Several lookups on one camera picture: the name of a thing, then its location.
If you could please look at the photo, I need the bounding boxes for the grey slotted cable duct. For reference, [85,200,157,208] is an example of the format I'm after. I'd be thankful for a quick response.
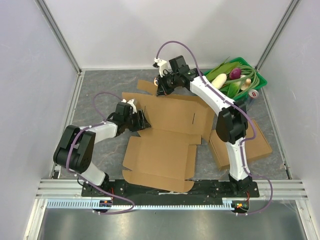
[46,199,245,211]

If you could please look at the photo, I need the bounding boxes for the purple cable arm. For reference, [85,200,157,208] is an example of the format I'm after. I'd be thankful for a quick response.
[66,92,136,215]
[155,40,274,216]

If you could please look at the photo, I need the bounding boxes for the green long beans bundle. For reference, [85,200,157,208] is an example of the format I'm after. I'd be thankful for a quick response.
[224,65,260,92]

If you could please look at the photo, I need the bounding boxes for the aluminium frame post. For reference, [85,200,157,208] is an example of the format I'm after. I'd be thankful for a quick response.
[255,0,301,71]
[35,0,82,74]

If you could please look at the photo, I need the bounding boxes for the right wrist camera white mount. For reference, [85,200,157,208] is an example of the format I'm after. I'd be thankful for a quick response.
[152,57,168,77]

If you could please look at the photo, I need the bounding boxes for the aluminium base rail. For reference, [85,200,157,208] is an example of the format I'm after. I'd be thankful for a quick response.
[36,179,308,201]

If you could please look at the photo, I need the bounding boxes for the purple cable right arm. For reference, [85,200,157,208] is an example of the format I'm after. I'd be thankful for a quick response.
[155,40,274,216]

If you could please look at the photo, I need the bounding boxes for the brown cardboard box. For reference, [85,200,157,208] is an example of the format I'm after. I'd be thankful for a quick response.
[208,119,272,171]

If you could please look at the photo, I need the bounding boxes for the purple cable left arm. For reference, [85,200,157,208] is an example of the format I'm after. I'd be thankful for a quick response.
[66,92,136,215]

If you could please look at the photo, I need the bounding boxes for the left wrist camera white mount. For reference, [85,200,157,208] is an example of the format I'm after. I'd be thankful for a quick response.
[122,98,138,114]

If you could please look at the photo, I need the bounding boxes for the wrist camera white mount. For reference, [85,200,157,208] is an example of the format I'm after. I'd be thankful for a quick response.
[122,98,138,114]
[152,57,168,77]

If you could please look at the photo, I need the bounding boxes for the green plastic tray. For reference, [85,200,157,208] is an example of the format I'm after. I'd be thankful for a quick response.
[204,57,267,100]

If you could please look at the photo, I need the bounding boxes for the green leafy vegetable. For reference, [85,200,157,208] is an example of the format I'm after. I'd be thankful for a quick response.
[204,61,241,84]

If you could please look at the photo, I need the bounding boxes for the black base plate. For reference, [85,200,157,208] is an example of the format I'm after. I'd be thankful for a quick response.
[81,178,260,206]

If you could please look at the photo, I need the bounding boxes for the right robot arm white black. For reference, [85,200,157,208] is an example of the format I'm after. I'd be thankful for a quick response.
[153,55,252,197]

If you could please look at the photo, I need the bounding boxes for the brown mushroom toy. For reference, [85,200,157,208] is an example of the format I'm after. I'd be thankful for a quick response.
[240,78,252,91]

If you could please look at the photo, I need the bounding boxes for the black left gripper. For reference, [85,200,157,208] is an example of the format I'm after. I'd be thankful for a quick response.
[124,109,152,133]

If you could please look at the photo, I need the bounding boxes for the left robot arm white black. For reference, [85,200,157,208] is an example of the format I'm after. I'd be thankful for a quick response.
[53,99,151,197]

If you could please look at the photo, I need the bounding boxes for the cardboard sheet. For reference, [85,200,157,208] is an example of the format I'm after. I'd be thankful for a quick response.
[122,80,215,193]

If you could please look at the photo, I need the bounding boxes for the aluminium frame post left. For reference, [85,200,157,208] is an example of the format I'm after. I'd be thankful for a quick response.
[35,0,82,74]

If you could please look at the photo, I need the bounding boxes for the purple onion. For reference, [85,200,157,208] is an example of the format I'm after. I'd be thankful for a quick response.
[229,67,242,80]

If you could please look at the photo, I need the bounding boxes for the aluminium frame post right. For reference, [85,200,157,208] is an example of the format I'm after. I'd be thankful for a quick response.
[255,0,301,71]

